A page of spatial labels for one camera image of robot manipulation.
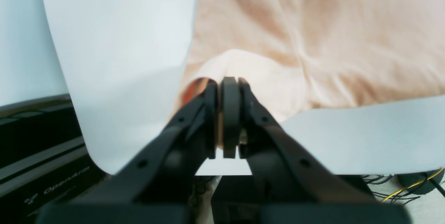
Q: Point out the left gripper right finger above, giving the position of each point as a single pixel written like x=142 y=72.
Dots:
x=294 y=187

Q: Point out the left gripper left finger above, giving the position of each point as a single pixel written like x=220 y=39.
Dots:
x=154 y=187

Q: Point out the peach T-shirt with emoji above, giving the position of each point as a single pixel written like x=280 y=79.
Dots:
x=299 y=55

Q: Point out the black OpenArm base box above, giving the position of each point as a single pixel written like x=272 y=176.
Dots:
x=43 y=158

